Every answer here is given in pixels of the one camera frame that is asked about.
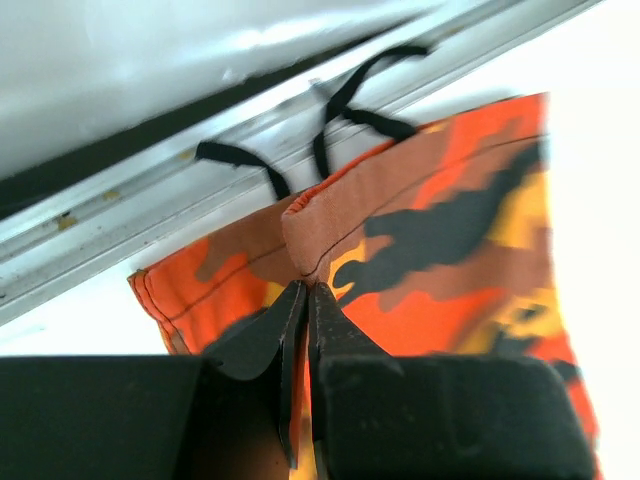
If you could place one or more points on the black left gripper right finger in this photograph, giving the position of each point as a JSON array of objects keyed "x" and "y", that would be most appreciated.
[{"x": 442, "y": 416}]

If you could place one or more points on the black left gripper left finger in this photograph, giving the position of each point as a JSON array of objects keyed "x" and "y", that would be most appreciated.
[{"x": 230, "y": 412}]

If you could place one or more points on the orange camouflage trousers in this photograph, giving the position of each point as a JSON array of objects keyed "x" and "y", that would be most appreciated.
[{"x": 436, "y": 243}]

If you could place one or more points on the aluminium frame rail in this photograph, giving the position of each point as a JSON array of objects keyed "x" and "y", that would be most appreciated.
[{"x": 64, "y": 240}]

